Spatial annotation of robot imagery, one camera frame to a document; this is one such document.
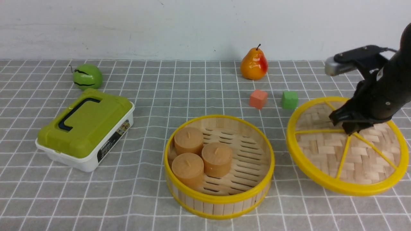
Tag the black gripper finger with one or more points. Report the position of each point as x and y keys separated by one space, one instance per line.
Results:
x=351 y=120

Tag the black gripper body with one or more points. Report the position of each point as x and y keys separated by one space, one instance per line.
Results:
x=379 y=98

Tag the yellow bamboo steamer lid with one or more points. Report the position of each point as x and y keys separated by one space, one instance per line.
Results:
x=362 y=164

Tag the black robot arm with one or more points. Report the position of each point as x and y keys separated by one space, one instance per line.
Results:
x=401 y=60

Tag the yellow bamboo steamer basket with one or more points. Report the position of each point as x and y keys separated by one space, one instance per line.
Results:
x=247 y=183

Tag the green foam cube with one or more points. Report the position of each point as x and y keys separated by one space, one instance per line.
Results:
x=289 y=100

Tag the orange foam cube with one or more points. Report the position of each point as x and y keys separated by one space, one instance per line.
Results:
x=258 y=99

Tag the orange toy pear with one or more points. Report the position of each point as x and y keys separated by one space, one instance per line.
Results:
x=254 y=65

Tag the brown toy cake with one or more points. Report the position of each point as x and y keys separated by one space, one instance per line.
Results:
x=188 y=168
x=189 y=140
x=217 y=158

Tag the grey checked tablecloth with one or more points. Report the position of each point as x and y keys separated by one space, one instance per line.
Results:
x=128 y=191

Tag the green toy apple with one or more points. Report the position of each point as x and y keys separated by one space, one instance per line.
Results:
x=87 y=76

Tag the green lidded plastic box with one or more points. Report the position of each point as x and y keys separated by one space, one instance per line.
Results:
x=86 y=131

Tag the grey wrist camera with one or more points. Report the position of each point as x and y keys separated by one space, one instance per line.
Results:
x=366 y=58

